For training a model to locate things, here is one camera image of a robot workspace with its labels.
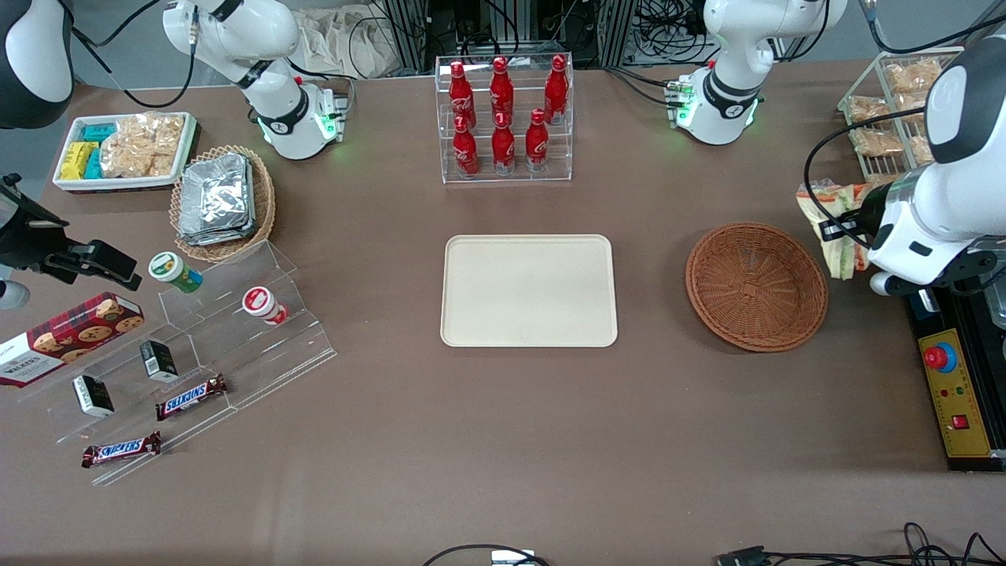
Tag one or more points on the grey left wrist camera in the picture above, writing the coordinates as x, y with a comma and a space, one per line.
892, 283

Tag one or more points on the black appliance with yellow panel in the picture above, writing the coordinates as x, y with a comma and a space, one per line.
971, 393

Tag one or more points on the small white device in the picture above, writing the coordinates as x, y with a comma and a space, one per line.
512, 558

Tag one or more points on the brown round wicker basket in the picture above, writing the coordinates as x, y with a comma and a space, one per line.
754, 287

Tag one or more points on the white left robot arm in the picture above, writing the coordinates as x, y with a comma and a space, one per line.
943, 212

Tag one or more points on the triangle sandwich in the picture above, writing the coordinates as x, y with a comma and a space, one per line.
833, 259

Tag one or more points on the small black box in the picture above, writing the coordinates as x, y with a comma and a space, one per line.
93, 395
159, 360

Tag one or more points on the wrapped rice cracker packet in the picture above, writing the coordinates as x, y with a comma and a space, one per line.
880, 181
867, 108
876, 141
912, 76
917, 149

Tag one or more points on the teal snack packet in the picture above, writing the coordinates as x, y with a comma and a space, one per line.
94, 163
100, 132

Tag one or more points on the clear acrylic stepped stand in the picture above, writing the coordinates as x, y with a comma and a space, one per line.
259, 354

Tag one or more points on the yellow snack packet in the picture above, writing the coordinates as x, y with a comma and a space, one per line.
75, 159

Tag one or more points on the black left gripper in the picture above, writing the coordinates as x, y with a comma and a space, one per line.
869, 211

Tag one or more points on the green-lid snack cup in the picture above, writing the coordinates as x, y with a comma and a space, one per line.
173, 270

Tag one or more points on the red emergency stop button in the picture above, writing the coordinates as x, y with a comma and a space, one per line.
937, 358

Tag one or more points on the aluminium frame post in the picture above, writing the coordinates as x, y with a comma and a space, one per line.
617, 31
409, 31

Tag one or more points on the red tartan cookie box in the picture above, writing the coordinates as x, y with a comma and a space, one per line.
71, 338

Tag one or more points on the clear acrylic bottle rack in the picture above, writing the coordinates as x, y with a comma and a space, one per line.
507, 177

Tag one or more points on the white rectangular snack bin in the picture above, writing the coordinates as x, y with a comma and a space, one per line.
71, 185

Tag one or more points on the foil-wrapped package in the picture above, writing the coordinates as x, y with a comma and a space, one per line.
216, 196

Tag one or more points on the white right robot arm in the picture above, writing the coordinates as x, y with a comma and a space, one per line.
267, 31

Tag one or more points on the Snickers chocolate bar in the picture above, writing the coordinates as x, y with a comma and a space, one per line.
122, 450
191, 397

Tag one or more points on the clear bag of crackers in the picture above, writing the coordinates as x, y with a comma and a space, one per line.
141, 145

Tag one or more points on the cream plastic tray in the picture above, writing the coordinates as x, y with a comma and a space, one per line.
528, 291

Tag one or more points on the beige cloth bag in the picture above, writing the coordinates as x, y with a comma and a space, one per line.
346, 39

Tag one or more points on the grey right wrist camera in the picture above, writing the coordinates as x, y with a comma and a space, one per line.
12, 293

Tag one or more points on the light oval wicker basket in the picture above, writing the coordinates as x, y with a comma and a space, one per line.
263, 196

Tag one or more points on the red Coca-Cola bottle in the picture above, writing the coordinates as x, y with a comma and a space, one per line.
556, 90
501, 90
537, 145
461, 94
465, 153
504, 149

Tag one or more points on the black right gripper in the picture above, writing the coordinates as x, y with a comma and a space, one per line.
30, 243

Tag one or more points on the red-lid snack cup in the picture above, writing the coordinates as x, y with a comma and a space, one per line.
261, 304

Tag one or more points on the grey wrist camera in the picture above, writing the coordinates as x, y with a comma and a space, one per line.
12, 293
892, 283

